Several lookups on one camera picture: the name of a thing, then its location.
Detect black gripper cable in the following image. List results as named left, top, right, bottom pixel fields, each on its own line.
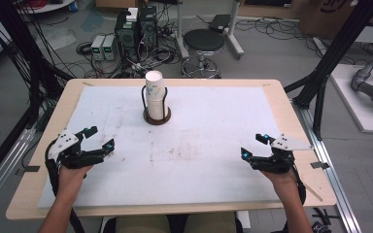
left=290, top=160, right=308, bottom=208
left=44, top=142, right=85, bottom=233

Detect person's left hand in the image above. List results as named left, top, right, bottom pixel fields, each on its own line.
left=56, top=164, right=93, bottom=200

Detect white platform board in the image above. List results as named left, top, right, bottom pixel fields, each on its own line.
left=329, top=63, right=373, bottom=135

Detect white round table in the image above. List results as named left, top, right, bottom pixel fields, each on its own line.
left=17, top=0, right=77, bottom=15

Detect white metal stand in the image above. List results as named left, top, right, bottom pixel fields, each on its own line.
left=174, top=0, right=246, bottom=61

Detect grey power supply unit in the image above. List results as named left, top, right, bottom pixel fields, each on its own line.
left=102, top=34, right=119, bottom=61
left=90, top=34, right=107, bottom=61

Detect aluminium rail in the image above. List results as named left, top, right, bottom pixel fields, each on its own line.
left=0, top=127, right=38, bottom=217
left=291, top=99, right=363, bottom=233

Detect black computer tower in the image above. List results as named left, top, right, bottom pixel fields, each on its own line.
left=138, top=5, right=159, bottom=57
left=114, top=11, right=141, bottom=63

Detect black wire cup holder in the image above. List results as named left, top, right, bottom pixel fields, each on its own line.
left=141, top=84, right=172, bottom=126

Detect white table mat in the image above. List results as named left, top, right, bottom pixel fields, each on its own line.
left=37, top=84, right=285, bottom=209

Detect black round stool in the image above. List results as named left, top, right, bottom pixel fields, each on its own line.
left=180, top=28, right=226, bottom=80

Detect brown cardboard box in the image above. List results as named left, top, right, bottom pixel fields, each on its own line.
left=298, top=0, right=373, bottom=41

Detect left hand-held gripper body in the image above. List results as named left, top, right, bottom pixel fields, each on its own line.
left=48, top=128, right=95, bottom=170

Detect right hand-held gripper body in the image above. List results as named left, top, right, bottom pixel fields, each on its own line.
left=250, top=133, right=315, bottom=175

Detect black metal frame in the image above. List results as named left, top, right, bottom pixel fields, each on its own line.
left=284, top=0, right=373, bottom=141
left=0, top=0, right=76, bottom=192

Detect person's right hand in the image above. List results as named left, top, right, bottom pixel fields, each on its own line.
left=260, top=170, right=301, bottom=200

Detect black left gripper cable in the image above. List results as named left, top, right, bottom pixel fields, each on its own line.
left=44, top=142, right=85, bottom=233

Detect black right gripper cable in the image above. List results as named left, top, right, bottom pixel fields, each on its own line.
left=290, top=160, right=308, bottom=208

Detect stack of white paper cups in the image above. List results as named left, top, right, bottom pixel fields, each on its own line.
left=144, top=70, right=166, bottom=121

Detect person's legs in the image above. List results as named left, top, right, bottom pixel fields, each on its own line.
left=103, top=213, right=245, bottom=233

